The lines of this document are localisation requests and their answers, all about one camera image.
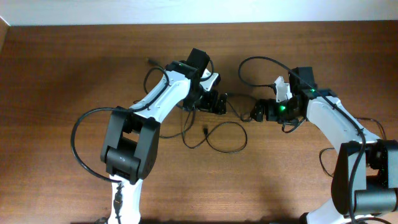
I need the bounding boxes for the black cable bundle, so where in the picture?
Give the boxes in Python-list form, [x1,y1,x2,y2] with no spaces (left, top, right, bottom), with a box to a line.
[181,91,259,154]

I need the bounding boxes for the thin black cable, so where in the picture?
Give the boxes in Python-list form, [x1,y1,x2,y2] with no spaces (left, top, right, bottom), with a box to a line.
[318,116,387,179]

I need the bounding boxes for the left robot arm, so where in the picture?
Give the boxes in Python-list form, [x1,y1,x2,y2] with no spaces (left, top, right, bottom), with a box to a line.
[99,49,227,223]

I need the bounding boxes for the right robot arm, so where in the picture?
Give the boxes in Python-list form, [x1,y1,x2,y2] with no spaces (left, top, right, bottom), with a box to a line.
[250,67,397,223]

